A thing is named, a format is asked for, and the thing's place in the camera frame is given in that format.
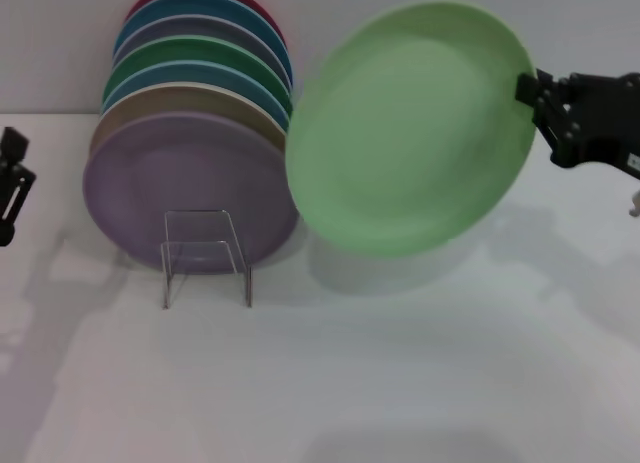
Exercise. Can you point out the teal blue plate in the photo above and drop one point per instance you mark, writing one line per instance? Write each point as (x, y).
(200, 5)

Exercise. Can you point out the clear acrylic plate rack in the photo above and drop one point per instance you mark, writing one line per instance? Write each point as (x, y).
(200, 228)

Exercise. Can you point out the light blue plate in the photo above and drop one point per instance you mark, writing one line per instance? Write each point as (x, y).
(200, 75)

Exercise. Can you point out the lilac purple plate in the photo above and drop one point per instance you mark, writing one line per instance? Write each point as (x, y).
(190, 173)

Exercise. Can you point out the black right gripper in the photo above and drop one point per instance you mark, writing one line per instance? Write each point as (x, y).
(600, 118)

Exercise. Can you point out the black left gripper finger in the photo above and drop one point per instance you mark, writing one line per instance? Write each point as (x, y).
(12, 193)

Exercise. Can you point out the dark green plate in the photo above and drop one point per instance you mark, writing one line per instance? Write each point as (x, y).
(200, 50)

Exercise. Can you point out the beige plate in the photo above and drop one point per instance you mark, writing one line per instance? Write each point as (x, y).
(175, 100)

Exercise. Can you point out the light green plate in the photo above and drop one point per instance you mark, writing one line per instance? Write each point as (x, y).
(400, 143)

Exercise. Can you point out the grey plate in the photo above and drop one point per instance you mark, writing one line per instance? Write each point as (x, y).
(200, 28)

